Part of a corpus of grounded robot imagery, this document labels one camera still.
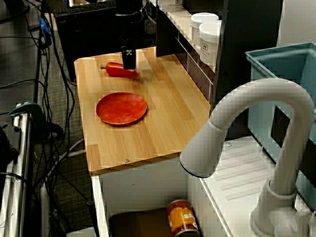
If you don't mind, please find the teal plastic bin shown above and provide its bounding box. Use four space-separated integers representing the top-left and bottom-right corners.
244 41 316 211

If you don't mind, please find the white curved faucet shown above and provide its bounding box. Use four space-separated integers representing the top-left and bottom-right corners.
179 77 315 237

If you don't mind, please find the green clamp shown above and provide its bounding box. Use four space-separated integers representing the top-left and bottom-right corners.
9 101 50 139

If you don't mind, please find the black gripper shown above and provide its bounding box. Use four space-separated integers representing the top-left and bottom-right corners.
118 36 137 71

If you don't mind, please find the black shelf end panel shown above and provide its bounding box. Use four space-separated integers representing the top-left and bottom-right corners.
155 7 179 58

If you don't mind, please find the red round plate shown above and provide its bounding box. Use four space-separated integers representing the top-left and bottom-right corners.
95 91 148 125

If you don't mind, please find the white jar with label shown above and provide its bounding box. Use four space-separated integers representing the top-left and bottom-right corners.
198 19 222 67

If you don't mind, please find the black upright panel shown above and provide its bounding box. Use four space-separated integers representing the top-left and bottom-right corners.
214 0 282 139

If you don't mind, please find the black equipment box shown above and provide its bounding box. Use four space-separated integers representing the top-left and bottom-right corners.
54 11 146 82

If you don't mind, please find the black handle rod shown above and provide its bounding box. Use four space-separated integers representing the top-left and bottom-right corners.
86 200 100 237

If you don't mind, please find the brown board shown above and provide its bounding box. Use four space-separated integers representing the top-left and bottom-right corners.
109 207 174 237

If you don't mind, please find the white toy sink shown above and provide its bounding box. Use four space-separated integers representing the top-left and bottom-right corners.
90 135 316 237

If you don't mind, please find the blue cable connector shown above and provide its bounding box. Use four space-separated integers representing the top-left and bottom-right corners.
39 16 51 35

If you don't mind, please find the black keyboard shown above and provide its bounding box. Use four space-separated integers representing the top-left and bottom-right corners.
54 6 117 16

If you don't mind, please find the orange soup can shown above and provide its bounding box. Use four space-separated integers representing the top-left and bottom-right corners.
165 198 200 237

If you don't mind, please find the white shelf ledge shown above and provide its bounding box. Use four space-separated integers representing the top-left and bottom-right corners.
158 6 218 73

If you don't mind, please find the aluminium frame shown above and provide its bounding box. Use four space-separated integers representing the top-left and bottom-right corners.
4 112 34 237

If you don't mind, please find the black wire mesh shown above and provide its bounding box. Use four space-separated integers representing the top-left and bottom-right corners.
142 0 158 47

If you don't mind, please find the white cable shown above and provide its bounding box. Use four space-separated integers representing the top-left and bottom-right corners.
46 137 87 174

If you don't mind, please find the plain white jar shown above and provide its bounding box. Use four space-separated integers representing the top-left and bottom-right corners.
190 11 219 43

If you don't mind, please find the red toy pepper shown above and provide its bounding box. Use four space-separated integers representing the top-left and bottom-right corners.
99 62 140 78

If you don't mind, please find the black cable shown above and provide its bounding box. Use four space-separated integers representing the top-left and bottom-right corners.
49 27 76 155
0 171 29 192
0 78 44 90

